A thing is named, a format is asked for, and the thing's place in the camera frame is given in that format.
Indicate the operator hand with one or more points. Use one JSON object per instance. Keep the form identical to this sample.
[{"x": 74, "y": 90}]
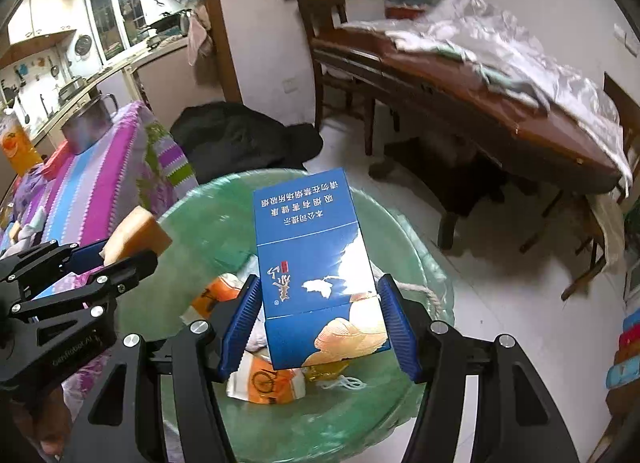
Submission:
[{"x": 48, "y": 423}]

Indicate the red small box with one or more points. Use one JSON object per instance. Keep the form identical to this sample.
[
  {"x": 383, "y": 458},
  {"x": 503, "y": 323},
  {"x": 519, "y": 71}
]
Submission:
[{"x": 56, "y": 161}]

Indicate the orange white paper bag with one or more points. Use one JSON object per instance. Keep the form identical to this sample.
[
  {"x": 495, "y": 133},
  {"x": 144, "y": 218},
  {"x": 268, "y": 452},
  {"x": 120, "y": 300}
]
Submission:
[{"x": 256, "y": 381}]

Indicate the steel pot with handle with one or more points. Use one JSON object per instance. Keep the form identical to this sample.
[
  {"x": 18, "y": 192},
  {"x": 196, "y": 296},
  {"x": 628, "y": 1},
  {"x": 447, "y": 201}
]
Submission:
[{"x": 87, "y": 125}]

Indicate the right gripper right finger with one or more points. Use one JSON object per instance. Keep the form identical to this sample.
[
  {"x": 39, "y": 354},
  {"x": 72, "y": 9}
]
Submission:
[{"x": 516, "y": 418}]

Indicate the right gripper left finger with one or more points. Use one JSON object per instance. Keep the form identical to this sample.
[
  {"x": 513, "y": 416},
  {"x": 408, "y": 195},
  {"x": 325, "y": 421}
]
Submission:
[{"x": 154, "y": 397}]

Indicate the blue cigarette carton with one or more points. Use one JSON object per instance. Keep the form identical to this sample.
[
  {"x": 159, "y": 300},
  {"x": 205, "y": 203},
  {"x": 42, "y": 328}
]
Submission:
[{"x": 318, "y": 289}]

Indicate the dark wooden table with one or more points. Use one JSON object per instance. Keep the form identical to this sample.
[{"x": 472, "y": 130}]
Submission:
[{"x": 542, "y": 145}]

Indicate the white plastic sheet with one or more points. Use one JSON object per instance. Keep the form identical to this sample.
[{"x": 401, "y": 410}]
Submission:
[{"x": 501, "y": 49}]

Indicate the green lined trash bin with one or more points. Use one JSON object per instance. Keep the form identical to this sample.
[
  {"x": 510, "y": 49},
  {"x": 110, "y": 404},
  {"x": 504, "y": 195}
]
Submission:
[{"x": 320, "y": 384}]

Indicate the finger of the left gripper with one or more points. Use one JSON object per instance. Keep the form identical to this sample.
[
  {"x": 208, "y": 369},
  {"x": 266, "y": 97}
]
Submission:
[
  {"x": 32, "y": 273},
  {"x": 85, "y": 258}
]

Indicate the floral purple blue tablecloth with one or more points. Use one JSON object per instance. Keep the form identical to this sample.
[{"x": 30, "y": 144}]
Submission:
[{"x": 136, "y": 163}]

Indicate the orange juice bottle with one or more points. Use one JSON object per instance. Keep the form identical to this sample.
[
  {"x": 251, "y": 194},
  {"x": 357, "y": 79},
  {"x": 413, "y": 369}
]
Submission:
[{"x": 16, "y": 145}]

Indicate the wooden chair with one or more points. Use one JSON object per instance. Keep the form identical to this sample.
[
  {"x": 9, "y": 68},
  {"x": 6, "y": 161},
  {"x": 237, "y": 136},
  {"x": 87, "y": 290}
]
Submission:
[{"x": 336, "y": 89}]

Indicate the black cloth pile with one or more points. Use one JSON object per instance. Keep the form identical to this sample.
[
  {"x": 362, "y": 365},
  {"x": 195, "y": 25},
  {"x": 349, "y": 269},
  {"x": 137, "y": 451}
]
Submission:
[{"x": 222, "y": 138}]

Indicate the yellow sponge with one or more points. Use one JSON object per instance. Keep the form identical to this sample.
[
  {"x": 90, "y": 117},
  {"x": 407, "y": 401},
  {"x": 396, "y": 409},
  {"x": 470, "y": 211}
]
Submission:
[{"x": 138, "y": 231}]

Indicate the gold foil snack packet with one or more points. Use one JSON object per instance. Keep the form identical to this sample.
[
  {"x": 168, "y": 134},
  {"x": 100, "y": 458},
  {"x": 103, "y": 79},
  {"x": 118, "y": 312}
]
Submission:
[{"x": 326, "y": 372}]

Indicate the white cloth rag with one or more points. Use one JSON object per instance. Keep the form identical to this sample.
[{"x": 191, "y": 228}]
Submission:
[{"x": 22, "y": 237}]

